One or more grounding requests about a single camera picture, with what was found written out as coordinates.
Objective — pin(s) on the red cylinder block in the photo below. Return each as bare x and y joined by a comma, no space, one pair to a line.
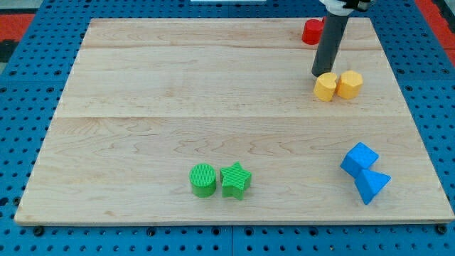
313,29

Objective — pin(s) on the green star block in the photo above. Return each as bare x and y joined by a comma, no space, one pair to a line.
235,180

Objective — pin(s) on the green cylinder block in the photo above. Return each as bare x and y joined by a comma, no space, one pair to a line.
203,180

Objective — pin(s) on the wooden board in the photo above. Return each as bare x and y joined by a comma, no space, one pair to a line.
149,98

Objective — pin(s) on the yellow heart block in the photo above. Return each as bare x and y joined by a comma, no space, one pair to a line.
325,86

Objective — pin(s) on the yellow hexagon block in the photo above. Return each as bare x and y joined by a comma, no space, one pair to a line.
349,84

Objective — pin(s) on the blue cube block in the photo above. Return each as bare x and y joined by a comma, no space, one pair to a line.
358,158

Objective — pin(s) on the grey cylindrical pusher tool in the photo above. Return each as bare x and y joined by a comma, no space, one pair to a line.
330,40

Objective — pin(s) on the blue triangle block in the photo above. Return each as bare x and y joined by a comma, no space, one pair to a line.
370,183

